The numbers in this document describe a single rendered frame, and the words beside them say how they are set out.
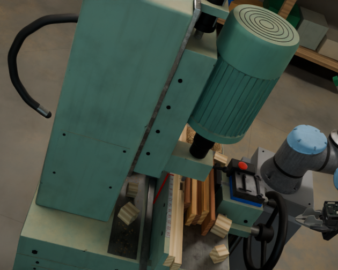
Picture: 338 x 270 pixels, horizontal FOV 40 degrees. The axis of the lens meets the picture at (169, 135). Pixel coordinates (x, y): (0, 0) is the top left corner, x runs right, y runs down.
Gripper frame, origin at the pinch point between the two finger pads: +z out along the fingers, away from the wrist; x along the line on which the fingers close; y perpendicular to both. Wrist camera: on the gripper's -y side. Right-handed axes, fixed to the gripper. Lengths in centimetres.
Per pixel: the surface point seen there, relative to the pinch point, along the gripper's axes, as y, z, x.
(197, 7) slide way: 91, 38, 18
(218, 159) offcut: 26.4, 29.7, -3.5
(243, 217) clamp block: 20.2, 22.3, 15.6
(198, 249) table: 25, 36, 31
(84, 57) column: 81, 62, 22
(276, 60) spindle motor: 79, 20, 19
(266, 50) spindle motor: 82, 23, 20
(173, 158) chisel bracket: 44, 44, 15
